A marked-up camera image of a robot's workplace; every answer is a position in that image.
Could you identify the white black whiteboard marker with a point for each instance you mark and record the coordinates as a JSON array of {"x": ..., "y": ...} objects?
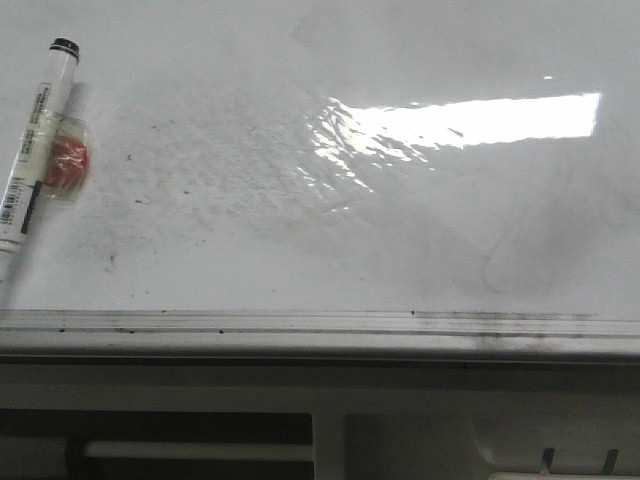
[{"x": 28, "y": 171}]

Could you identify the white whiteboard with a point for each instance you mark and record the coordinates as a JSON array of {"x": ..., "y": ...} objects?
[{"x": 384, "y": 179}]

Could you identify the red magnet taped to marker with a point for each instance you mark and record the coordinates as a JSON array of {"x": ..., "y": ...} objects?
[{"x": 69, "y": 160}]

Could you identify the white marker tray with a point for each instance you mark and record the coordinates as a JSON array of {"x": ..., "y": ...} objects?
[{"x": 275, "y": 422}]

